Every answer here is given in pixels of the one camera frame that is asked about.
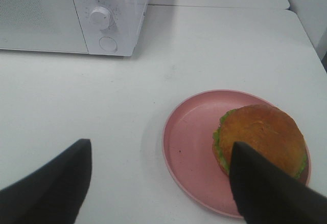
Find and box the lower white microwave knob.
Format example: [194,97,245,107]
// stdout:
[89,7,112,30]

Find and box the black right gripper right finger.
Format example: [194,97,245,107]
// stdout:
[229,142,326,223]

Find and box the white microwave door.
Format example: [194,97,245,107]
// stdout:
[1,0,88,54]

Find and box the round white door button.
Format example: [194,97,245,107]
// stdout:
[99,37,117,52]

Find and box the pink round plate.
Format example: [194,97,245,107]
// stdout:
[161,89,312,219]

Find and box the burger with lettuce and cheese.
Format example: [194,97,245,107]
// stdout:
[212,104,308,179]

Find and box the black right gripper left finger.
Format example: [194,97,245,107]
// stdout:
[1,139,92,223]

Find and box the white microwave oven body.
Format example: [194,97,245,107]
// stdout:
[73,0,149,56]

